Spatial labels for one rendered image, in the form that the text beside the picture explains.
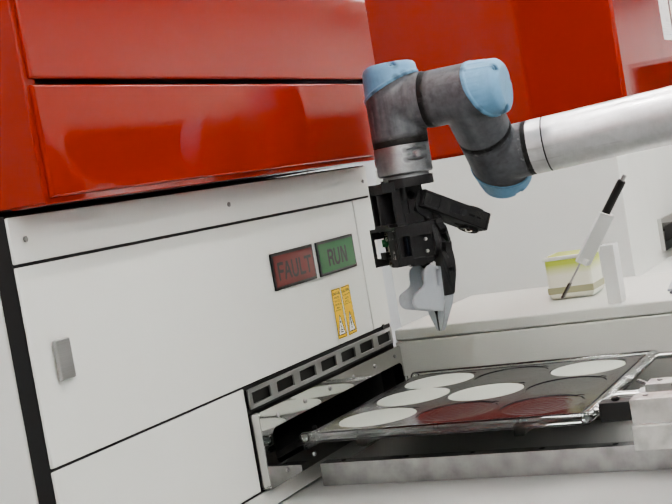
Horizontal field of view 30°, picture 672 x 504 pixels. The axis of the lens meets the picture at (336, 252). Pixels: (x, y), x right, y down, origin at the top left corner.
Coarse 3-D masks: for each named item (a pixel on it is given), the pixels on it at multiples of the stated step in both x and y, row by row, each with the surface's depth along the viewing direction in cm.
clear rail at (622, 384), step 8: (656, 352) 170; (648, 360) 166; (632, 368) 160; (640, 368) 161; (624, 376) 156; (632, 376) 157; (616, 384) 152; (624, 384) 153; (608, 392) 148; (616, 392) 149; (600, 400) 144; (592, 408) 141; (584, 416) 138; (592, 416) 139
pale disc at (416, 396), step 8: (408, 392) 172; (416, 392) 171; (424, 392) 170; (432, 392) 169; (440, 392) 168; (448, 392) 167; (384, 400) 169; (392, 400) 168; (400, 400) 167; (408, 400) 166; (416, 400) 165; (424, 400) 164
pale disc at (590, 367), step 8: (600, 360) 172; (608, 360) 171; (616, 360) 170; (560, 368) 171; (568, 368) 170; (576, 368) 169; (584, 368) 168; (592, 368) 167; (600, 368) 166; (608, 368) 165
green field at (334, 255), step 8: (336, 240) 178; (344, 240) 180; (320, 248) 173; (328, 248) 175; (336, 248) 178; (344, 248) 180; (352, 248) 182; (320, 256) 173; (328, 256) 175; (336, 256) 177; (344, 256) 180; (352, 256) 182; (328, 264) 175; (336, 264) 177; (344, 264) 179; (352, 264) 181
